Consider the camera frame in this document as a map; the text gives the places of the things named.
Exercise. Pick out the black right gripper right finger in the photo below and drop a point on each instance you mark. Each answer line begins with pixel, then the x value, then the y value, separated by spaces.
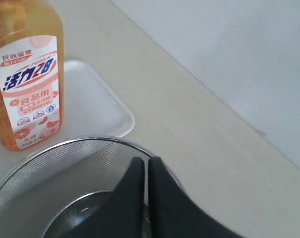
pixel 173 214

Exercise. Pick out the small stainless steel bowl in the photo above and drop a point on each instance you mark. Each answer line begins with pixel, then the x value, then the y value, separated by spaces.
pixel 120 213

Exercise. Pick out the white rectangular plastic tray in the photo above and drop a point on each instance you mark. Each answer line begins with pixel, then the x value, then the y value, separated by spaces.
pixel 90 107

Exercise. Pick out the orange pump soap bottle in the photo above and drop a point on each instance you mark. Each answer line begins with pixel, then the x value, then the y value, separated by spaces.
pixel 31 73

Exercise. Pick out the steel mesh colander bowl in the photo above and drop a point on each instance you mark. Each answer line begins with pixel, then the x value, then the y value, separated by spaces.
pixel 38 188

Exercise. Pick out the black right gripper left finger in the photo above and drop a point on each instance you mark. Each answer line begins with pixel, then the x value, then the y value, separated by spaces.
pixel 134 176

